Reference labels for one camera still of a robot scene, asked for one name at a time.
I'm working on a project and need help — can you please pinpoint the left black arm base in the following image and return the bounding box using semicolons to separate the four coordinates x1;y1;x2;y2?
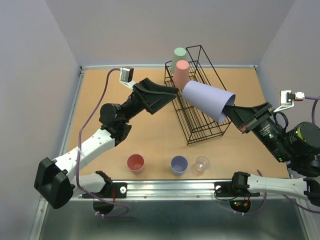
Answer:
88;181;128;199

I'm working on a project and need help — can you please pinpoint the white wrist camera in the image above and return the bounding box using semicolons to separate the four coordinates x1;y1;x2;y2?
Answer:
273;90;305;113
119;66;136;90

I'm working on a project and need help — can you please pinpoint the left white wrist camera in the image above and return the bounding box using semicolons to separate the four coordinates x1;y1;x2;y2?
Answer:
119;66;136;90

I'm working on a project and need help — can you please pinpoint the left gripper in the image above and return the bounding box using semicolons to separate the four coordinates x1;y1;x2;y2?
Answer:
121;77;179;124

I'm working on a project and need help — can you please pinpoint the small lavender plastic cup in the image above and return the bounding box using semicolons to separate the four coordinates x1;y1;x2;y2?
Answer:
170;155;189;176

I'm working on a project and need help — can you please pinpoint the clear plastic cup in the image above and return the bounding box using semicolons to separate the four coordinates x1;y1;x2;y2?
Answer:
194;156;210;173

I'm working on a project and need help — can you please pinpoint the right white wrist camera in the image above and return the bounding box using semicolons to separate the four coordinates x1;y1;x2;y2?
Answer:
273;90;305;113

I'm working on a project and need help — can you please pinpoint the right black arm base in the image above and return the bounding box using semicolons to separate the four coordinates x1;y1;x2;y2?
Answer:
214;181;261;198

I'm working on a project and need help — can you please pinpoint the mint green plastic cup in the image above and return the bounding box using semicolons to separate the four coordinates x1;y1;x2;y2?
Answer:
170;47;187;74

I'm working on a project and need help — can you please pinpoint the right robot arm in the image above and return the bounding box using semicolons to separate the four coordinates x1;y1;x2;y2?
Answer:
223;102;320;206

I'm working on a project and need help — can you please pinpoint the red plastic cup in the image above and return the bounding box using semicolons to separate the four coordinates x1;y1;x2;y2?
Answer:
127;154;145;175

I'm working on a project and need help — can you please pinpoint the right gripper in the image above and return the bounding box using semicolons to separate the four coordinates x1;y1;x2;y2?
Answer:
220;100;291;162

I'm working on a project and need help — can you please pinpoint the black wire dish rack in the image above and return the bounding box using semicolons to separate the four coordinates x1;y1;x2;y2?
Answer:
164;45;231;145

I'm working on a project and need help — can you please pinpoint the large lavender plastic cup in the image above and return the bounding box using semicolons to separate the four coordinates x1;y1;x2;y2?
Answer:
182;80;236;123

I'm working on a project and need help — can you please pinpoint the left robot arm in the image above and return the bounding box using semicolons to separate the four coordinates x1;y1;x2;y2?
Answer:
34;78;179;209

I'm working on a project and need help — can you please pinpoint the salmon pink plastic cup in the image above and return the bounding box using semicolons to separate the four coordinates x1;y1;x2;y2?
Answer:
173;60;190;89

